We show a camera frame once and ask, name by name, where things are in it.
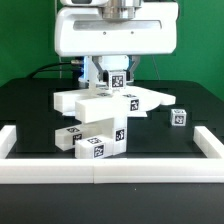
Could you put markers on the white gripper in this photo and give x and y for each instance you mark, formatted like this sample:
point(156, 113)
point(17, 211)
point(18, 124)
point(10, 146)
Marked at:
point(82, 31)

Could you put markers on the white left fence block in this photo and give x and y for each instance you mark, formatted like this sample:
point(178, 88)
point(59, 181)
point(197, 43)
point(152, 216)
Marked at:
point(7, 140)

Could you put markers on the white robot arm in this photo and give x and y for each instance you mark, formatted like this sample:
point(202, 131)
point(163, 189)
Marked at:
point(112, 10)

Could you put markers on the white chair back frame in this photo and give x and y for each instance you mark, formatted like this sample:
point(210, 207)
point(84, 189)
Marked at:
point(100, 104)

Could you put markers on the white right fence block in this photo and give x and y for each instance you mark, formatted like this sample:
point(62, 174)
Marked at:
point(208, 143)

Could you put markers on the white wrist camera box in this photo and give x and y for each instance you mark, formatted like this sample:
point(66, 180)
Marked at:
point(84, 3)

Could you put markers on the white front fence bar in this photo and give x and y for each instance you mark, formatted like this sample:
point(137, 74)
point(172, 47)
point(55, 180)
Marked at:
point(37, 171)

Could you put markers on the white fence block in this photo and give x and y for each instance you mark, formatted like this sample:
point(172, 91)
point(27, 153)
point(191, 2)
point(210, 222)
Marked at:
point(7, 140)
point(208, 143)

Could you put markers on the white tag sheet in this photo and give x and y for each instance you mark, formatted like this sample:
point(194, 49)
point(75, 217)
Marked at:
point(131, 114)

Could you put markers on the white chair seat part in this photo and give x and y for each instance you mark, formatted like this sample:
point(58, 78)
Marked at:
point(114, 128)

